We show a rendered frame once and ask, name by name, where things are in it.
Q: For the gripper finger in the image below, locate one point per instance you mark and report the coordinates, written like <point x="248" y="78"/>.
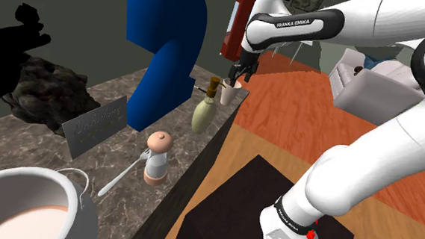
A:
<point x="249" y="73"/>
<point x="232" y="77"/>

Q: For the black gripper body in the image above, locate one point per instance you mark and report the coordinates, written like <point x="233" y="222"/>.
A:
<point x="247" y="59"/>

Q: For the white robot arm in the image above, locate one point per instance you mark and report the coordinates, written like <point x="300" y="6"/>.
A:
<point x="360" y="156"/>

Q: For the white cup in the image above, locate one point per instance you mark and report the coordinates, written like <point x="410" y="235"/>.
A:
<point x="229" y="93"/>

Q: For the brown stick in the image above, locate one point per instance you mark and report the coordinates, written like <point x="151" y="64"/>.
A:
<point x="201" y="89"/>

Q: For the green soap dispenser bottle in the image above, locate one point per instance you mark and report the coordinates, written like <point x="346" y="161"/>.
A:
<point x="203" y="113"/>

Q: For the blue number-shaped sculpture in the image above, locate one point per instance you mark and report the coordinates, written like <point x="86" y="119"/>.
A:
<point x="165" y="54"/>

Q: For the pink-capped pepper grinder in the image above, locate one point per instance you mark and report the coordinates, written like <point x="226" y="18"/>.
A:
<point x="157" y="156"/>

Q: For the white sofa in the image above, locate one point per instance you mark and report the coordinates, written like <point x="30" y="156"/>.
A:
<point x="374" y="87"/>

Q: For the dark robot stand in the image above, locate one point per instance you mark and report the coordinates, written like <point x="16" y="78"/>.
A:
<point x="236" y="211"/>

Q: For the grey sign card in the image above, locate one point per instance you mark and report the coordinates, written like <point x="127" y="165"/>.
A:
<point x="95" y="129"/>

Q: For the dark rock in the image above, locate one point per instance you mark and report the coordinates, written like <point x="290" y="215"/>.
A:
<point x="50" y="92"/>

